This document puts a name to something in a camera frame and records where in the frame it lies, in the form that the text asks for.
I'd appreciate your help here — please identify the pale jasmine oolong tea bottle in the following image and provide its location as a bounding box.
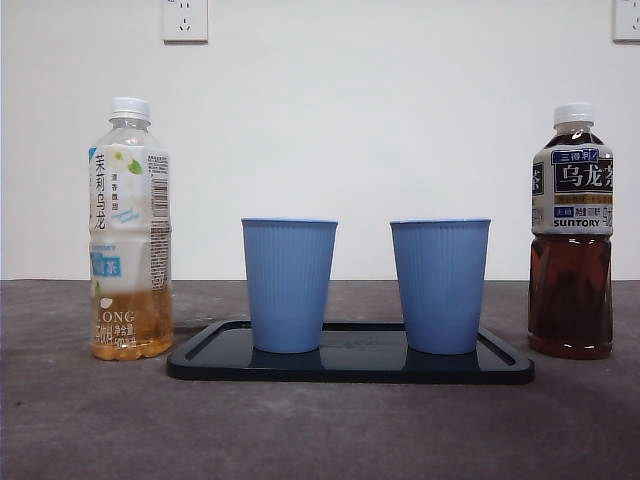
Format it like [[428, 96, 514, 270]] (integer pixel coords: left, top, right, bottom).
[[88, 96, 176, 362]]

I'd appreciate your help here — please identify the dark oolong tea bottle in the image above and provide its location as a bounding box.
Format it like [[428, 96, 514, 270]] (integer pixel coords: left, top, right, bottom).
[[527, 102, 616, 361]]

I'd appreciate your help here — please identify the blue ribbed plastic cup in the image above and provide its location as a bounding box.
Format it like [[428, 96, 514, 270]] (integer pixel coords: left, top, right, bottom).
[[389, 217, 493, 356], [240, 217, 340, 355]]

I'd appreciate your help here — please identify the dark blue rectangular tray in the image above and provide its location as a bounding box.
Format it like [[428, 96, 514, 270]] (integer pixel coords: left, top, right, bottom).
[[165, 320, 537, 386]]

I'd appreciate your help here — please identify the white wall power socket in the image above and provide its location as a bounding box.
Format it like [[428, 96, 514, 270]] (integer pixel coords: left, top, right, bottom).
[[161, 0, 210, 44], [612, 0, 640, 43]]

